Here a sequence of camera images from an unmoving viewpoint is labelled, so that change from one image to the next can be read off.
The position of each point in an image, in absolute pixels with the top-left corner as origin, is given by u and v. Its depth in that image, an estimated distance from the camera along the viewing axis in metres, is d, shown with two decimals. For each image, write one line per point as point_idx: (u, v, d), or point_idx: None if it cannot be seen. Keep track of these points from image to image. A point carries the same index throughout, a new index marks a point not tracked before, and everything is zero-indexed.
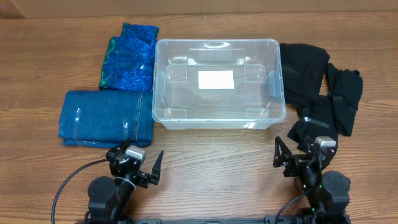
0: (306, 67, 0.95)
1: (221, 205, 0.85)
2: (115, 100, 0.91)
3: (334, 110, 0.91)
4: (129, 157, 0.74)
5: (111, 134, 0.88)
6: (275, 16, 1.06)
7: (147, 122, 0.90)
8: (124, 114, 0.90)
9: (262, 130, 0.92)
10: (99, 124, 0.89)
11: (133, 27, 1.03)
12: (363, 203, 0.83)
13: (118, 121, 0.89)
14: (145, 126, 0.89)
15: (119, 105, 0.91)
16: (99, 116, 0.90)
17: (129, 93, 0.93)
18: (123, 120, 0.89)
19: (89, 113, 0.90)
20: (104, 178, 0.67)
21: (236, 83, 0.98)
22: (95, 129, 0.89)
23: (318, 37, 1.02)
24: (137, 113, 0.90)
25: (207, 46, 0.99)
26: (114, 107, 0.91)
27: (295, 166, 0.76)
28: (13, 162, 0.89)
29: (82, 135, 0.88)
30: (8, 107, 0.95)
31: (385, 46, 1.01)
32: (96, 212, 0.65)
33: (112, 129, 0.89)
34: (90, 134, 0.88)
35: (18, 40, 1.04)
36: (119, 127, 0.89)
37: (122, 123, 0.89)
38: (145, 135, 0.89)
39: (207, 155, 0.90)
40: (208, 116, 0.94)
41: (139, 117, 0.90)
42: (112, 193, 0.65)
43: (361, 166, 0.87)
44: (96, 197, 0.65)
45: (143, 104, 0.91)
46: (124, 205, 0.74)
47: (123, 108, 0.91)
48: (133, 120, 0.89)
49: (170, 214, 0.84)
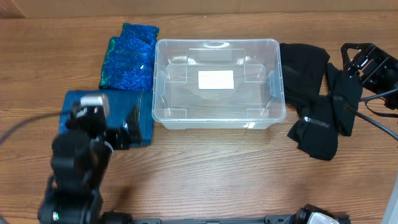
0: (306, 66, 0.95)
1: (221, 204, 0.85)
2: (115, 100, 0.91)
3: (334, 110, 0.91)
4: (86, 107, 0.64)
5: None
6: (275, 16, 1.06)
7: (147, 122, 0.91)
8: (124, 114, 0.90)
9: (262, 130, 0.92)
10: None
11: (132, 26, 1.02)
12: (363, 203, 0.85)
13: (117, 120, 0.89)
14: (145, 126, 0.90)
15: (119, 105, 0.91)
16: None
17: (129, 93, 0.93)
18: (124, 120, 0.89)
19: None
20: (74, 131, 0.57)
21: (236, 83, 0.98)
22: None
23: (318, 37, 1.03)
24: None
25: (207, 46, 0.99)
26: (113, 107, 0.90)
27: (341, 83, 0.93)
28: (12, 162, 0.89)
29: None
30: (7, 107, 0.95)
31: (385, 46, 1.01)
32: (61, 172, 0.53)
33: None
34: None
35: (18, 39, 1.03)
36: None
37: None
38: (145, 135, 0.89)
39: (207, 155, 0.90)
40: (208, 116, 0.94)
41: (139, 116, 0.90)
42: (84, 147, 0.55)
43: (361, 166, 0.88)
44: (63, 154, 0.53)
45: (143, 104, 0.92)
46: (96, 170, 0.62)
47: (122, 108, 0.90)
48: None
49: (170, 214, 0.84)
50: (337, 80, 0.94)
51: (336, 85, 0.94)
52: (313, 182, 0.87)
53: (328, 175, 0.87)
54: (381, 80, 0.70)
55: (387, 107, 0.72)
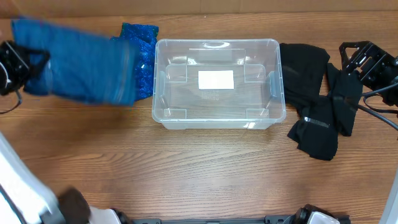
0: (306, 66, 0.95)
1: (221, 204, 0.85)
2: (95, 50, 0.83)
3: (334, 109, 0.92)
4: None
5: (87, 86, 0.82)
6: (275, 16, 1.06)
7: (134, 82, 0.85)
8: (106, 68, 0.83)
9: (262, 130, 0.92)
10: (77, 77, 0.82)
11: (132, 26, 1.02)
12: (363, 203, 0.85)
13: (99, 74, 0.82)
14: (132, 87, 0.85)
15: (99, 56, 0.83)
16: (71, 62, 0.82)
17: (112, 43, 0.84)
18: (106, 76, 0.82)
19: (64, 57, 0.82)
20: None
21: (236, 83, 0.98)
22: (72, 83, 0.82)
23: (319, 37, 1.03)
24: (123, 72, 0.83)
25: (207, 46, 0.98)
26: (93, 58, 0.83)
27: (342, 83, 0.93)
28: None
29: (56, 88, 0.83)
30: (9, 107, 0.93)
31: (385, 46, 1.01)
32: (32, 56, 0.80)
33: (92, 86, 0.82)
34: (66, 88, 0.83)
35: None
36: (101, 83, 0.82)
37: (104, 79, 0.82)
38: (129, 96, 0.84)
39: (207, 155, 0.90)
40: (208, 116, 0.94)
41: (127, 79, 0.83)
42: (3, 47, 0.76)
43: (360, 166, 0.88)
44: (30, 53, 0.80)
45: (130, 60, 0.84)
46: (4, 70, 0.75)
47: (106, 63, 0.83)
48: (116, 80, 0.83)
49: (170, 214, 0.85)
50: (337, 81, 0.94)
51: (335, 85, 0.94)
52: (312, 182, 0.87)
53: (328, 175, 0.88)
54: (379, 79, 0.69)
55: (385, 102, 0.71)
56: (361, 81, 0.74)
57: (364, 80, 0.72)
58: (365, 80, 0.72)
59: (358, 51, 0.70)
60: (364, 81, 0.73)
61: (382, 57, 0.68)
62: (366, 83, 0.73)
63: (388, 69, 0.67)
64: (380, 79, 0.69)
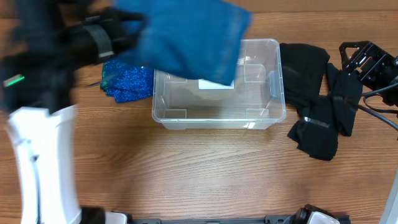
0: (306, 66, 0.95)
1: (221, 204, 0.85)
2: (208, 10, 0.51)
3: (334, 109, 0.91)
4: None
5: (187, 60, 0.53)
6: (275, 16, 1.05)
7: (229, 58, 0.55)
8: (216, 39, 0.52)
9: (262, 130, 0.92)
10: (177, 50, 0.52)
11: None
12: (363, 203, 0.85)
13: (202, 48, 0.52)
14: (231, 65, 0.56)
15: (206, 22, 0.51)
16: (170, 27, 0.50)
17: (215, 4, 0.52)
18: (209, 51, 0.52)
19: (163, 20, 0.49)
20: None
21: (236, 83, 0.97)
22: (171, 56, 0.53)
23: (319, 37, 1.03)
24: (227, 45, 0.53)
25: None
26: (198, 21, 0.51)
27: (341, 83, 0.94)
28: (13, 162, 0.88)
29: (155, 63, 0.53)
30: None
31: (385, 46, 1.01)
32: None
33: (194, 63, 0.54)
34: (162, 64, 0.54)
35: None
36: (208, 59, 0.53)
37: (208, 54, 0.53)
38: (231, 75, 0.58)
39: (207, 156, 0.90)
40: (208, 116, 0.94)
41: (229, 51, 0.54)
42: None
43: (360, 166, 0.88)
44: None
45: (238, 29, 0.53)
46: None
47: (214, 31, 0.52)
48: (226, 51, 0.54)
49: (171, 214, 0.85)
50: (337, 81, 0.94)
51: (335, 85, 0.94)
52: (312, 182, 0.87)
53: (328, 175, 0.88)
54: (379, 79, 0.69)
55: (385, 102, 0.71)
56: (361, 82, 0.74)
57: (364, 80, 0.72)
58: (365, 80, 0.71)
59: (358, 51, 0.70)
60: (364, 82, 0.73)
61: (382, 57, 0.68)
62: (365, 83, 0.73)
63: (388, 68, 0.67)
64: (381, 79, 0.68)
